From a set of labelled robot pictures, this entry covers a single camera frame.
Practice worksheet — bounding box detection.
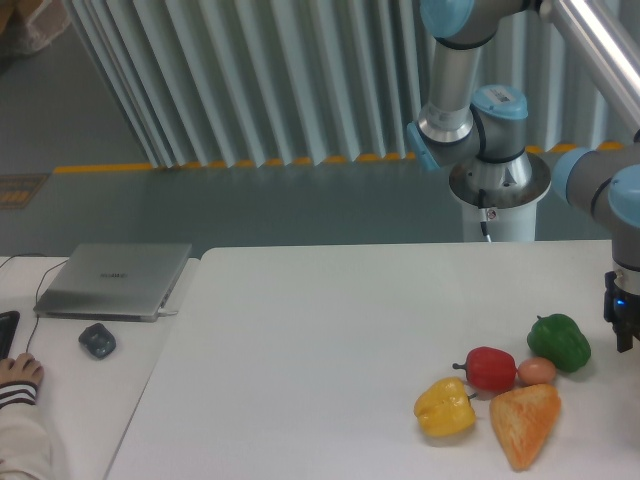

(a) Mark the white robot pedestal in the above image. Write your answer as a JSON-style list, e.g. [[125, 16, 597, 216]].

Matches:
[[449, 152, 551, 243]]

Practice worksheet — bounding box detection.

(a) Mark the cream striped sleeve forearm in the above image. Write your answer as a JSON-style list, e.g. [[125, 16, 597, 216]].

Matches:
[[1, 381, 55, 479]]

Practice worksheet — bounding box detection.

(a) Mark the person's bare hand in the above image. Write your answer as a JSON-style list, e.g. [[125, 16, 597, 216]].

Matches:
[[0, 352, 44, 388]]

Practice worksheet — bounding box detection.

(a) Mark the black keyboard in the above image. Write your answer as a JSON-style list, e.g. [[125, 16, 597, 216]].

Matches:
[[0, 311, 20, 360]]

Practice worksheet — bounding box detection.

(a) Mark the yellow toy bell pepper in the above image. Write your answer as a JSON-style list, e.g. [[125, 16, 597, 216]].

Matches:
[[413, 377, 476, 438]]

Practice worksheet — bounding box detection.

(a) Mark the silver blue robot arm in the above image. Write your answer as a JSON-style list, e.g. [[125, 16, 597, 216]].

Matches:
[[407, 1, 639, 352]]

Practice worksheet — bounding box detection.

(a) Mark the silver closed laptop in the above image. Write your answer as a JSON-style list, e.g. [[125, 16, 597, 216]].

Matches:
[[34, 243, 192, 322]]

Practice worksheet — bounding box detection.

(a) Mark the green toy bell pepper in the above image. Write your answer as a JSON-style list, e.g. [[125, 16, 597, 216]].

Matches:
[[526, 313, 591, 373]]

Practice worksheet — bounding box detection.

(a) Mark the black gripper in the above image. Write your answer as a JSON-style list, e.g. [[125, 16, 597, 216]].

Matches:
[[603, 271, 639, 353]]

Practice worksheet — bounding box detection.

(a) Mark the white folding partition screen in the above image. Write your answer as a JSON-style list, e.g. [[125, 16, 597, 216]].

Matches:
[[66, 1, 639, 168]]

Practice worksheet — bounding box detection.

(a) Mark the red toy bell pepper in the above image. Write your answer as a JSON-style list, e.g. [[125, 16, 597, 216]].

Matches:
[[452, 346, 517, 392]]

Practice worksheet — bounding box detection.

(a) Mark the dark grey small device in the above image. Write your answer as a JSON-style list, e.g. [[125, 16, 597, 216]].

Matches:
[[78, 323, 117, 360]]

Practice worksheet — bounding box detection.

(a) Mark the thin black laptop cable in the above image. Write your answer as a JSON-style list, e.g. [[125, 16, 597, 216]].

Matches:
[[0, 252, 71, 354]]

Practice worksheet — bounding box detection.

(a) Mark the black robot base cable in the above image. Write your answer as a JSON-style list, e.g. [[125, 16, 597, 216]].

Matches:
[[477, 187, 494, 244]]

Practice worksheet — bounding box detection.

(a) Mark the orange toy bread slice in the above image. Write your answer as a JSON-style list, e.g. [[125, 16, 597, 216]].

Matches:
[[489, 384, 562, 471]]

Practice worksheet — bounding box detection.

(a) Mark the brown toy egg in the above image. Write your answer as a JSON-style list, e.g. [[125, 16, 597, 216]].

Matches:
[[517, 357, 557, 385]]

